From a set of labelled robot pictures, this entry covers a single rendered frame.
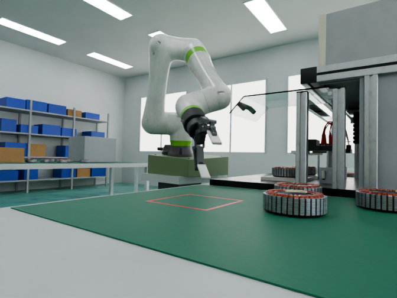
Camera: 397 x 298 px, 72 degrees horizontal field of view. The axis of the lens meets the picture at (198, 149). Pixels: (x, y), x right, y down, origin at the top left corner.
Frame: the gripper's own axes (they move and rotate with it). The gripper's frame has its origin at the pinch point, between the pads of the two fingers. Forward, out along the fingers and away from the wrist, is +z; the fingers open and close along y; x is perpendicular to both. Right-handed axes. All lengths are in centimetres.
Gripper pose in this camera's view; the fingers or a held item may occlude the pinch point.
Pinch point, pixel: (210, 159)
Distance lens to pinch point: 84.8
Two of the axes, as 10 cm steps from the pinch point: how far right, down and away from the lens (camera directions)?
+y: -2.2, 8.1, 5.5
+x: -9.5, -0.5, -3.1
